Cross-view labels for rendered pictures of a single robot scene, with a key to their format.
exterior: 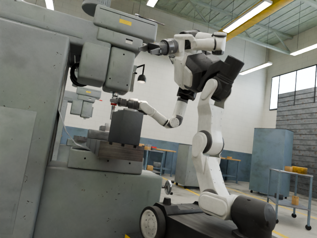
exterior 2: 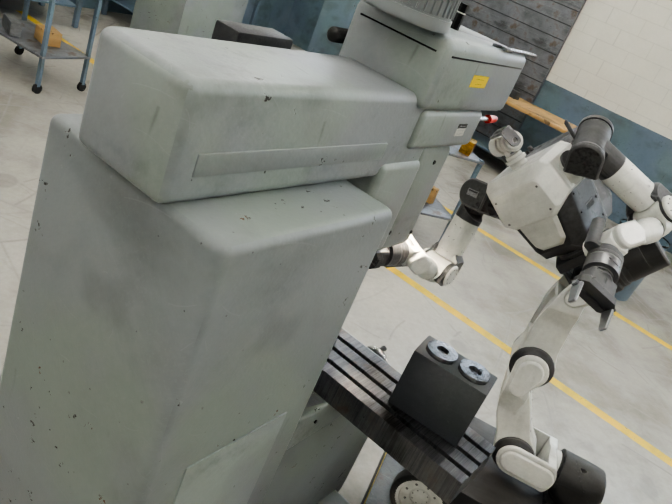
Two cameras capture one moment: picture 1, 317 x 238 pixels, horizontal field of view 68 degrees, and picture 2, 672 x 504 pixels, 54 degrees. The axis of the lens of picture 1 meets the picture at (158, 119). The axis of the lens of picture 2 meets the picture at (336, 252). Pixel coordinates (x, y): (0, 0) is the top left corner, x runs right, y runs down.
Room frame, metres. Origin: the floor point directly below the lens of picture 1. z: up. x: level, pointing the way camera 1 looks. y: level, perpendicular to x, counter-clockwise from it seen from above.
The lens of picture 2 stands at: (0.56, 1.57, 2.02)
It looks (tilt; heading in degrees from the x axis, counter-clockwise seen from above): 25 degrees down; 316
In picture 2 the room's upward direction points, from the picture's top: 23 degrees clockwise
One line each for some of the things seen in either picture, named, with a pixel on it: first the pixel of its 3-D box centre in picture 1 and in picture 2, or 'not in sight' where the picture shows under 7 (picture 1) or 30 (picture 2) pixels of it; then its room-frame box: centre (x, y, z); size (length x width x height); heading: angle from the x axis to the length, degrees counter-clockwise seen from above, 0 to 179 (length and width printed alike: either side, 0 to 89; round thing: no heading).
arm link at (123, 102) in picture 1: (126, 103); (377, 252); (1.78, 0.26, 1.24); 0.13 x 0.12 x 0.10; 5
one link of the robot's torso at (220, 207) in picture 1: (222, 203); (526, 453); (1.36, -0.42, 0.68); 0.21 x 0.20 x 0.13; 37
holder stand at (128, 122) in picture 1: (125, 126); (443, 387); (1.41, 0.19, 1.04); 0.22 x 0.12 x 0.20; 28
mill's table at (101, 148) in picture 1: (106, 146); (306, 340); (1.80, 0.36, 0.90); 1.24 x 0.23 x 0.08; 19
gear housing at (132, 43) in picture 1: (117, 45); (410, 108); (1.76, 0.39, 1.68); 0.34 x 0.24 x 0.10; 109
